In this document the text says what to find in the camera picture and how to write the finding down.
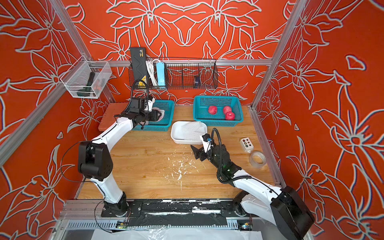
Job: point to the white button control box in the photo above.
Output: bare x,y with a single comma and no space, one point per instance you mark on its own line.
247,145

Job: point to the dark tool in clear box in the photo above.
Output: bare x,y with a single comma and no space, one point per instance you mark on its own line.
87,90

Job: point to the black rectangular device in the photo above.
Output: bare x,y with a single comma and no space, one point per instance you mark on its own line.
139,67

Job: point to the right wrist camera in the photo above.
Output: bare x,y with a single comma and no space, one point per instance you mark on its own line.
207,142

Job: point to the orange foam pad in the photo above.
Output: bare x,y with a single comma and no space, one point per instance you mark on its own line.
108,118

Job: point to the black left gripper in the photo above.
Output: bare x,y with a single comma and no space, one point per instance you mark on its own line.
155,116

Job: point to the black wire wall basket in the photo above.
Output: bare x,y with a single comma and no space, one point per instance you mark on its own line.
180,73

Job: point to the white plastic tray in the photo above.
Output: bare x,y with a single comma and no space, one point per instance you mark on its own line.
177,134

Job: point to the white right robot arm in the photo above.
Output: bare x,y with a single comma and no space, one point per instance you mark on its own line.
282,207

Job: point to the clear tape roll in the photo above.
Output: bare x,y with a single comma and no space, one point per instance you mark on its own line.
257,159

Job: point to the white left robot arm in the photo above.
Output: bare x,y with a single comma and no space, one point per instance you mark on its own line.
95,161

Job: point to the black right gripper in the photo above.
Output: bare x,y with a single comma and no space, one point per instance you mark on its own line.
197,153

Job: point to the teal left plastic basket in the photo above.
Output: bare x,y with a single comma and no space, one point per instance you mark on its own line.
163,125

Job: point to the small dark blue object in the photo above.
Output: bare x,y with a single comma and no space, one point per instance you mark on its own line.
197,81

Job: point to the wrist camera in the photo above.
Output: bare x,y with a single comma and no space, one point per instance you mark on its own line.
207,142
141,104

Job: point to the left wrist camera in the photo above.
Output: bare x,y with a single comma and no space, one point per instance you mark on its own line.
141,104

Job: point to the teal plastic basket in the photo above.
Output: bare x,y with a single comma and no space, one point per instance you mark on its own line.
202,103
163,125

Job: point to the light blue box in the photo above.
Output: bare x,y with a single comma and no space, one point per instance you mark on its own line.
161,72

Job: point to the red apple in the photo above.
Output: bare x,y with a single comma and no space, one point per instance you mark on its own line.
227,109
230,116

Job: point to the netted apple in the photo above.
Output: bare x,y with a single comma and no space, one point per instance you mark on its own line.
159,114
212,110

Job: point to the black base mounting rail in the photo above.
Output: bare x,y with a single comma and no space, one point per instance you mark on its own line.
182,213

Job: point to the teal right plastic basket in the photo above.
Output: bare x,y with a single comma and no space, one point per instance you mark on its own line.
202,103

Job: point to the clear acrylic wall box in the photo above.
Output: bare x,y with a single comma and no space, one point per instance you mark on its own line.
77,75

